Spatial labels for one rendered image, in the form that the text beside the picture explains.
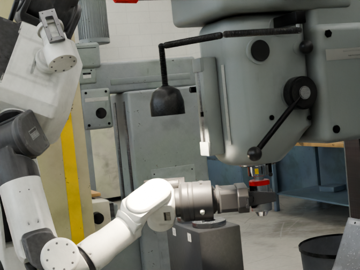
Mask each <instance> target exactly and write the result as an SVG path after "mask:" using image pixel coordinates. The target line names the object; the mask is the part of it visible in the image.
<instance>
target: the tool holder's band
mask: <svg viewBox="0 0 360 270"><path fill-rule="evenodd" d="M268 184H270V180H269V179H266V178H264V180H262V181H255V180H253V179H252V180H250V181H249V186H263V185H268Z"/></svg>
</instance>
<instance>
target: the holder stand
mask: <svg viewBox="0 0 360 270"><path fill-rule="evenodd" d="M167 237H168V248H169V258H170V269H171V270H244V265H243V254H242V242H241V231H240V226H239V225H238V224H235V223H231V222H228V221H226V219H225V218H224V217H214V219H213V220H205V223H202V222H201V221H188V222H184V221H183V220H182V219H181V217H177V219H175V223H174V225H173V226H172V227H171V228H170V229H169V230H167Z"/></svg>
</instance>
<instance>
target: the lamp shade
mask: <svg viewBox="0 0 360 270"><path fill-rule="evenodd" d="M150 109H151V117H156V116H168V115H178V114H185V105H184V99H183V97H182V95H181V92H180V90H178V89H177V88H175V87H174V86H170V85H165V86H161V87H158V88H157V89H156V90H155V91H154V92H153V93H152V97H151V101H150Z"/></svg>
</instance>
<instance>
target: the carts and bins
mask: <svg viewBox="0 0 360 270"><path fill-rule="evenodd" d="M342 236H343V234H330V235H322V236H317V237H312V238H309V239H306V240H304V241H302V242H300V243H299V245H298V249H299V252H300V253H301V259H302V265H303V270H332V268H333V266H334V263H335V259H336V255H337V253H338V249H339V246H340V243H341V239H342Z"/></svg>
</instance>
